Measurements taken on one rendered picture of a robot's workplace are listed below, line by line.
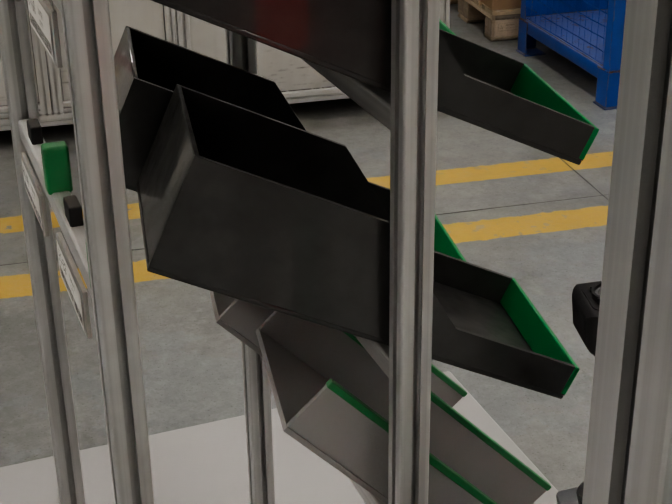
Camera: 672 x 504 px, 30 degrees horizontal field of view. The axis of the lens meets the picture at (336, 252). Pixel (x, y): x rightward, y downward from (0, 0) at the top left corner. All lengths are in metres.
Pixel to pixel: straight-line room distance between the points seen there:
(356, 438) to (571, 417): 2.22
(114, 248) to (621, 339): 0.41
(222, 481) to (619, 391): 1.03
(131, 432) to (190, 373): 2.46
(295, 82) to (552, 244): 1.40
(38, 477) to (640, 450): 1.09
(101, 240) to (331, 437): 0.23
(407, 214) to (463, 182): 3.57
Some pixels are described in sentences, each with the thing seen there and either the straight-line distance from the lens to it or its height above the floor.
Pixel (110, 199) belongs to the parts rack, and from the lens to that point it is 0.64.
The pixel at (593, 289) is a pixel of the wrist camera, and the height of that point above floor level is 1.30.
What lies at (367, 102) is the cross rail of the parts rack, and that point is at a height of 1.38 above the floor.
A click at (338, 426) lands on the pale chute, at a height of 1.18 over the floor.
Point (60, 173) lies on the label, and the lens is 0.81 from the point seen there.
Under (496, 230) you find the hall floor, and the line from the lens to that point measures 3.91.
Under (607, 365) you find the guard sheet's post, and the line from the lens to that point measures 0.29.
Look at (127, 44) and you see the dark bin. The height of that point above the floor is 1.37.
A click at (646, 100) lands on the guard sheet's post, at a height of 1.54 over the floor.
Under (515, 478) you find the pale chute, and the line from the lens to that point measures 1.01.
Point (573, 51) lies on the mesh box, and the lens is 5.24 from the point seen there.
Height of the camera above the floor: 1.62
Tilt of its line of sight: 26 degrees down
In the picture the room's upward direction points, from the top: 1 degrees counter-clockwise
